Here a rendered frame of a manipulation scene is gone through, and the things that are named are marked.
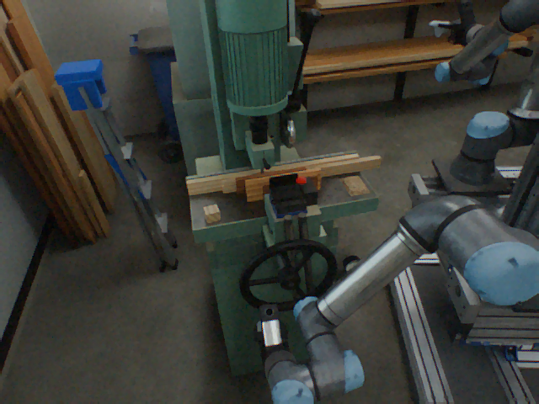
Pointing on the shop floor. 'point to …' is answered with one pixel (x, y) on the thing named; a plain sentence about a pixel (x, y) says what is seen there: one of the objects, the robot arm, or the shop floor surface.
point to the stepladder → (116, 150)
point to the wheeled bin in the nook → (168, 151)
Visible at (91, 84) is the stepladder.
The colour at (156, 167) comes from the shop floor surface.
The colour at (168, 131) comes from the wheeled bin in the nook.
